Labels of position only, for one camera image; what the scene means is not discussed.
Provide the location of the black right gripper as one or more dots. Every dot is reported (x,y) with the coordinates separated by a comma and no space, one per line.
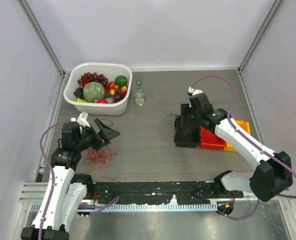
(184,112)

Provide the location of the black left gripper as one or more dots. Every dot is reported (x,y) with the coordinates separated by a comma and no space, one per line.
(105,133)

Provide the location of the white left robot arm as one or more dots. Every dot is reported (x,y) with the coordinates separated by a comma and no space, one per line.
(66,189)

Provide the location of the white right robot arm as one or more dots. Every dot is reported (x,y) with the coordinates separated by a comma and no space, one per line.
(271,169)

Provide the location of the black plastic bin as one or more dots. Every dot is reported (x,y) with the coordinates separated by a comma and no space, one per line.
(185,136)

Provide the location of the red apple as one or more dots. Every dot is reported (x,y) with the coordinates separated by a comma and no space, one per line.
(102,101)

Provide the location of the red plastic bin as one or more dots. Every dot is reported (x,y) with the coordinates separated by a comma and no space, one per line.
(210,141)

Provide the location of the green melon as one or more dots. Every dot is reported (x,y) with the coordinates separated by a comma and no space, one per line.
(93,92)

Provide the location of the peach fruit cluster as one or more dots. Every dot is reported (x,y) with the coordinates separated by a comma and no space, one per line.
(114,89)

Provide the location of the clear glass bottle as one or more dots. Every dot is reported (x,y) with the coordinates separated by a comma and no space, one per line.
(139,94)

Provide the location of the green lime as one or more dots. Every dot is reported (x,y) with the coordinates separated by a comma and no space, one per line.
(121,81)

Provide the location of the red grape bunch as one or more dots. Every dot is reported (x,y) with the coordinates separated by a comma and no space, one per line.
(92,77)

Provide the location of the white plastic basket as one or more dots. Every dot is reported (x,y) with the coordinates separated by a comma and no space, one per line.
(116,105)

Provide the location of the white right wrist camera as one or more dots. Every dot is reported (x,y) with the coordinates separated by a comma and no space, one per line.
(192,91)

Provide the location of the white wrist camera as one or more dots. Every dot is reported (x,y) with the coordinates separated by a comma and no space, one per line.
(81,119)
(192,91)

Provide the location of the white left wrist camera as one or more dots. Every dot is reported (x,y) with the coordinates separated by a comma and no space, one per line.
(81,119)

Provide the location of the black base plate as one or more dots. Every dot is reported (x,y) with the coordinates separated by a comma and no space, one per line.
(160,192)

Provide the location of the white slotted cable duct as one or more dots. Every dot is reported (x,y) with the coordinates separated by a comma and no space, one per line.
(171,206)

